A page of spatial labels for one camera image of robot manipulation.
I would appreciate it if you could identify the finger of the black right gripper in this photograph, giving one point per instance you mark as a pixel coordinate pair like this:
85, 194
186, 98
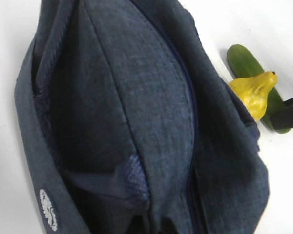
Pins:
284, 118

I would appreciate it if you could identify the yellow pear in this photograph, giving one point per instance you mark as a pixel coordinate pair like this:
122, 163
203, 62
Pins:
254, 92

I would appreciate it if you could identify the green cucumber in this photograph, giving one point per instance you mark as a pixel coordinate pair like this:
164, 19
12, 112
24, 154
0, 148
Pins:
243, 64

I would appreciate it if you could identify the navy blue insulated lunch bag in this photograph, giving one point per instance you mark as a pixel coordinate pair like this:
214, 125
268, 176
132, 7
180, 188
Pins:
128, 129

